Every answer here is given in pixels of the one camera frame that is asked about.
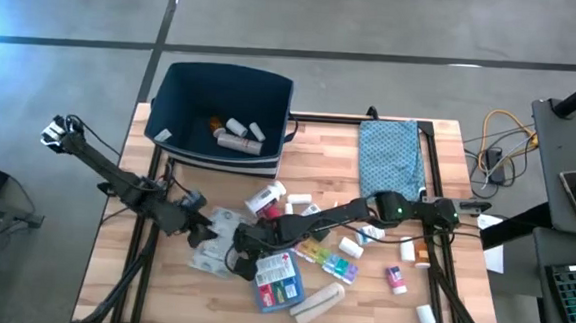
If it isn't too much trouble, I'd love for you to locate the black power adapter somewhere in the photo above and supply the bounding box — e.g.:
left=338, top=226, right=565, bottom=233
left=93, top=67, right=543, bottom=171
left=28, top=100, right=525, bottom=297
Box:
left=484, top=147, right=508, bottom=185

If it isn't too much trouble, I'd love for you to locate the yellow cable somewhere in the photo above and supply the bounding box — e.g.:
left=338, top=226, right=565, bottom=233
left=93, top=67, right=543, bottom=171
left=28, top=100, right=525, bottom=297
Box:
left=478, top=108, right=541, bottom=176

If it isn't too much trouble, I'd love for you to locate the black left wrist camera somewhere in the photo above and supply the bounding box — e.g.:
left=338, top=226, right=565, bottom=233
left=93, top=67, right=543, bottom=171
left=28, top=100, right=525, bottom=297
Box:
left=178, top=188, right=208, bottom=212

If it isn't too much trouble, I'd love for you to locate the multicolour weekly pill organizer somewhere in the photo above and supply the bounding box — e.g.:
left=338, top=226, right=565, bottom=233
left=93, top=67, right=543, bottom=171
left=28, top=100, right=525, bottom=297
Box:
left=292, top=237, right=362, bottom=287

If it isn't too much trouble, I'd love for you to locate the blue first aid kit box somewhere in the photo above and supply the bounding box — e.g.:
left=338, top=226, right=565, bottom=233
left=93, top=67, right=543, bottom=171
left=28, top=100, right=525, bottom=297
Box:
left=250, top=248, right=310, bottom=317

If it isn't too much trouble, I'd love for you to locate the orange bottle white cap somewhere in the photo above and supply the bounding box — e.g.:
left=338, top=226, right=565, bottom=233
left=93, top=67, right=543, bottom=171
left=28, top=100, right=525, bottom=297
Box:
left=413, top=240, right=433, bottom=270

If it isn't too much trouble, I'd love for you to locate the white plate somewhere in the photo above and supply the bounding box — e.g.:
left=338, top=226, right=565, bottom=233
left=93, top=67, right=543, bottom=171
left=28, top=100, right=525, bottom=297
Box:
left=398, top=235, right=418, bottom=263

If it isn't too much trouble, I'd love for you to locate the small white pill bottle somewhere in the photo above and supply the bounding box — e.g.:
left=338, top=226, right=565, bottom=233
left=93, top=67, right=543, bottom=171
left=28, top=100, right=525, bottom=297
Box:
left=247, top=121, right=268, bottom=144

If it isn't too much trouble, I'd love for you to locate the white bottle blue label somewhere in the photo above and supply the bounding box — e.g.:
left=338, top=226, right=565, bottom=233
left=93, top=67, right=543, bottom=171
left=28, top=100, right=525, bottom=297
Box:
left=354, top=224, right=387, bottom=248

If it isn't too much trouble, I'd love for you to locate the white plastic pill bottle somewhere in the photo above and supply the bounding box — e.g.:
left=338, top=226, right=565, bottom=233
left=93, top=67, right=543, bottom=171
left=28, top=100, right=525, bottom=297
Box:
left=336, top=236, right=365, bottom=260
left=414, top=303, right=442, bottom=323
left=223, top=117, right=251, bottom=139

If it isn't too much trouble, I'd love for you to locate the black desk beam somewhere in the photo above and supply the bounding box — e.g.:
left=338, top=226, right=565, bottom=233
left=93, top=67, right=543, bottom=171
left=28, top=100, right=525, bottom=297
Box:
left=477, top=197, right=558, bottom=255

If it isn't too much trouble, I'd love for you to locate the navy white striped fabric basket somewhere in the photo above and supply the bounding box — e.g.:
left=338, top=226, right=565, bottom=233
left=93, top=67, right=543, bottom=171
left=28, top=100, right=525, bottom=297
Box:
left=140, top=58, right=303, bottom=181

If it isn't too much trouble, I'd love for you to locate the large white labelled bottle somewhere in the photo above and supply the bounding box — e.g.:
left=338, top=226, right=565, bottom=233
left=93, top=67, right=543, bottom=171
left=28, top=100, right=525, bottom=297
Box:
left=243, top=178, right=289, bottom=218

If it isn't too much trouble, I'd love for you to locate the beige elastic bandage roll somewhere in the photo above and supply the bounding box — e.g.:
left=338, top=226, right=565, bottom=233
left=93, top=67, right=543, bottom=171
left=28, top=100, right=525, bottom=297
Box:
left=288, top=279, right=348, bottom=323

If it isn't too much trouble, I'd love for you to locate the white paper sheet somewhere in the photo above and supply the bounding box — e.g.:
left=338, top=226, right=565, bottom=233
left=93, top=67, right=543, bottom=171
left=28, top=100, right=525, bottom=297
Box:
left=474, top=212, right=509, bottom=275

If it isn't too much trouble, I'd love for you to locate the grey pink tube bottle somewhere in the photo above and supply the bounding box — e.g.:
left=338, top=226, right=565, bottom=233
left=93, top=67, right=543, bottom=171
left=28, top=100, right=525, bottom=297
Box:
left=214, top=132, right=265, bottom=157

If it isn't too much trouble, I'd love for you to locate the blue patterned cloth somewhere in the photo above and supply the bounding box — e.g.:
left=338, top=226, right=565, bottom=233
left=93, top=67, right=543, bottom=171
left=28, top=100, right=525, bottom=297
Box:
left=354, top=116, right=432, bottom=205

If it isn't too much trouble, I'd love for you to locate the clear pill blister pack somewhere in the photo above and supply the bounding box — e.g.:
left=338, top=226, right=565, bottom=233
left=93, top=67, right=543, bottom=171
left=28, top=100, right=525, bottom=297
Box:
left=187, top=240, right=242, bottom=282
left=206, top=205, right=255, bottom=248

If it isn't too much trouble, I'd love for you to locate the purple bottle white cap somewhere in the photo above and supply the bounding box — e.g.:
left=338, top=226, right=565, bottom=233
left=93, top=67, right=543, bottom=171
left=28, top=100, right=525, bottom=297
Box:
left=383, top=265, right=410, bottom=297

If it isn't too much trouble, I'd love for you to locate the small white packet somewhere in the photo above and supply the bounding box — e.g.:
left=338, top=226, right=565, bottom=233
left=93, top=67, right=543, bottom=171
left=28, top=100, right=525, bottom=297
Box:
left=300, top=202, right=323, bottom=219

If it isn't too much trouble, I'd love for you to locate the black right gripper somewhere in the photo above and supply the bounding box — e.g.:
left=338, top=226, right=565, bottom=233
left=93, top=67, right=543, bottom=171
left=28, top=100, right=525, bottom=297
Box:
left=230, top=210, right=319, bottom=286

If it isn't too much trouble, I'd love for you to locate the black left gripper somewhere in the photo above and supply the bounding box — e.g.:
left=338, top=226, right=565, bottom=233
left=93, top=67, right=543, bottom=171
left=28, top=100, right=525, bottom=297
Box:
left=155, top=201, right=221, bottom=251

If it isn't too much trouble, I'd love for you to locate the orange translucent pill bottle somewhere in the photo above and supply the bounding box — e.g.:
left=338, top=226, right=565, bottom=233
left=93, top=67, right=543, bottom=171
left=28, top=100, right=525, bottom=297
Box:
left=207, top=115, right=228, bottom=139

